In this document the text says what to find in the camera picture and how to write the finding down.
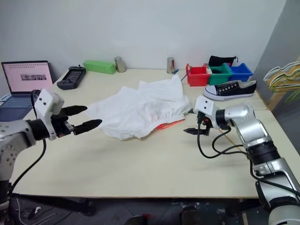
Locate black handheld controller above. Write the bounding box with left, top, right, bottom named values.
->
left=57, top=66, right=86, bottom=90

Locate black table frame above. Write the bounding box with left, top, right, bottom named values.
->
left=14, top=193, right=97, bottom=217

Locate stack of clothes hangers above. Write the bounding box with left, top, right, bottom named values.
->
left=262, top=60, right=300, bottom=82

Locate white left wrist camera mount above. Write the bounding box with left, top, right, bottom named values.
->
left=34, top=89, right=65, bottom=141

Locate orange drawstring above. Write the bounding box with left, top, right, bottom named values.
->
left=156, top=119, right=186, bottom=130

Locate open laptop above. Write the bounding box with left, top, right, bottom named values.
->
left=0, top=60, right=54, bottom=122

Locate red plastic bin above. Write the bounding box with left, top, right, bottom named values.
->
left=186, top=63, right=211, bottom=88

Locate blue cable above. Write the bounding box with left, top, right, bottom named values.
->
left=174, top=68, right=189, bottom=82

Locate green rectangular box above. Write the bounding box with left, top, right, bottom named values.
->
left=83, top=60, right=117, bottom=75

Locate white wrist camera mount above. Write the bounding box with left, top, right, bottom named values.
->
left=34, top=89, right=65, bottom=141
left=193, top=95, right=220, bottom=129

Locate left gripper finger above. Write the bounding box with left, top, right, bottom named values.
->
left=73, top=119, right=103, bottom=135
left=62, top=105, right=88, bottom=116

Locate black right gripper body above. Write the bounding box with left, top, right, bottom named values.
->
left=196, top=112, right=213, bottom=136

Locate green plastic bin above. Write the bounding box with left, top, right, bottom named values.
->
left=207, top=63, right=233, bottom=85

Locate black cloth pouch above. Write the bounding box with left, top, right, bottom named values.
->
left=208, top=55, right=238, bottom=68

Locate black canvas sneaker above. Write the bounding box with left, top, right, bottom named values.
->
left=202, top=79, right=257, bottom=102

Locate metal cup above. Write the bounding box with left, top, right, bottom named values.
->
left=114, top=56, right=128, bottom=73
left=166, top=57, right=176, bottom=74

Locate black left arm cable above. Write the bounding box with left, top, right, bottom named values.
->
left=9, top=90, right=47, bottom=188

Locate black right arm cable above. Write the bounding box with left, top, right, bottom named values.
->
left=196, top=121, right=249, bottom=159

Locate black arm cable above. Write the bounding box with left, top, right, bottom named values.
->
left=196, top=121, right=249, bottom=159
left=9, top=90, right=47, bottom=188

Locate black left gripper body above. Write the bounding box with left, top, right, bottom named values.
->
left=51, top=107, right=75, bottom=138

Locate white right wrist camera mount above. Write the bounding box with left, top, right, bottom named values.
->
left=193, top=95, right=220, bottom=129

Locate dark rounded shape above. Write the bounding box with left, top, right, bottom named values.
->
left=127, top=214, right=153, bottom=225
left=180, top=206, right=200, bottom=225

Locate blue plastic bin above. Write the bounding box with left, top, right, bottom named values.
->
left=228, top=62, right=255, bottom=82

